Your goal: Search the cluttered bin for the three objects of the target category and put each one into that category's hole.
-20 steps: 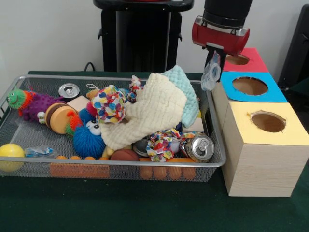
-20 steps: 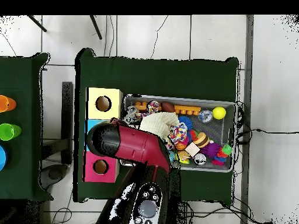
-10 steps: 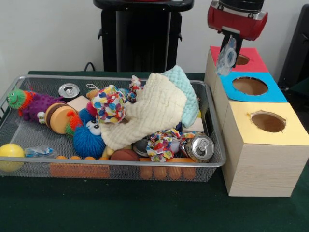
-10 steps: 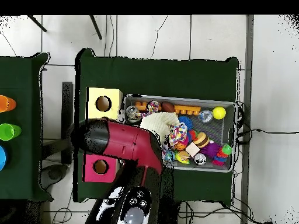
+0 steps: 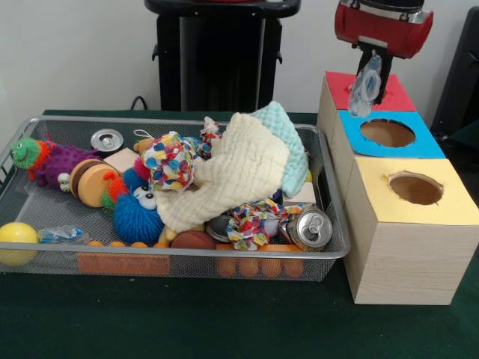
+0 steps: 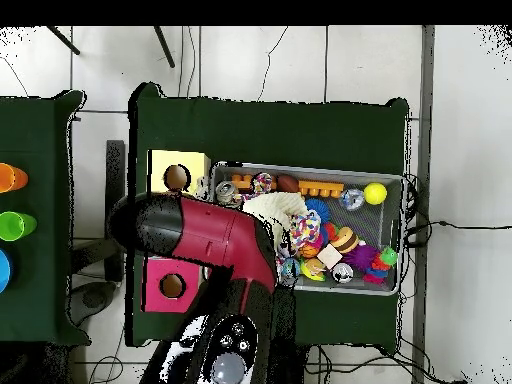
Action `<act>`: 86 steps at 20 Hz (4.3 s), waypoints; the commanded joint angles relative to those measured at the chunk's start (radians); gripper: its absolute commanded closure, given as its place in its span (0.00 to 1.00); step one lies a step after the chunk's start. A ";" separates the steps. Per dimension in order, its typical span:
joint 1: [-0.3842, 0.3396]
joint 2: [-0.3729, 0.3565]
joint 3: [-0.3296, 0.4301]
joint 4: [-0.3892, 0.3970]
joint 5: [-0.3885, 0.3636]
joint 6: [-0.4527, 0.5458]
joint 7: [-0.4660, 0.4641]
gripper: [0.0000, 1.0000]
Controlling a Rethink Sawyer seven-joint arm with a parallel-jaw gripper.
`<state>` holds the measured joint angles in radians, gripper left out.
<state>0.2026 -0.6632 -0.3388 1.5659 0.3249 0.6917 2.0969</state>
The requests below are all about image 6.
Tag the crushed metal can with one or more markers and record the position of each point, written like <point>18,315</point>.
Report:
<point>227,192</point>

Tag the grey round stand foot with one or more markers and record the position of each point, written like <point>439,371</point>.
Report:
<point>94,298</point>

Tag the purple spiky ball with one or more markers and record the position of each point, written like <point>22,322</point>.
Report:
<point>360,258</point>

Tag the yellow ball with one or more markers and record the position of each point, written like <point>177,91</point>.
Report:
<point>375,193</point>

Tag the shallow silver mesh bin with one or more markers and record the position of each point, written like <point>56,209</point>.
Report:
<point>360,222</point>

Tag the orange plastic cup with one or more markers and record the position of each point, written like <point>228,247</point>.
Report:
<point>12,178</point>

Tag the black tripod leg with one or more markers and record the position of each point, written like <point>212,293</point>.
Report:
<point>64,40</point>
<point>164,48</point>

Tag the wooden box with three holes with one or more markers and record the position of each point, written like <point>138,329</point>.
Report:
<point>188,300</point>

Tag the cream waffle cloth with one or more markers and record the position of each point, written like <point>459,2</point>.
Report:
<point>276,204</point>

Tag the tan brown toy burger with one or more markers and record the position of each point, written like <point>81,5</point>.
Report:
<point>344,240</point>

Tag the green plastic cup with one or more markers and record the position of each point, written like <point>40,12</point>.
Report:
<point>16,226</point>

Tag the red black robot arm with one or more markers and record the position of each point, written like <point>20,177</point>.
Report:
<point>216,236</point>

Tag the blue plastic cup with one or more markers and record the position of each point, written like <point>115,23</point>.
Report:
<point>4,272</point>

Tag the orange toy block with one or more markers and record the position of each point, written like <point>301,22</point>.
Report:
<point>320,188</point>

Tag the plain wooden cube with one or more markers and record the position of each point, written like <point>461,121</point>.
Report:
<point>330,256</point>

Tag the blue spiky rubber ball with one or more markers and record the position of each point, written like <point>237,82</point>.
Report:
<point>320,208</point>

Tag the dark green table cloth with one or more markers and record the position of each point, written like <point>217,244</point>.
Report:
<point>260,132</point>
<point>40,280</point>

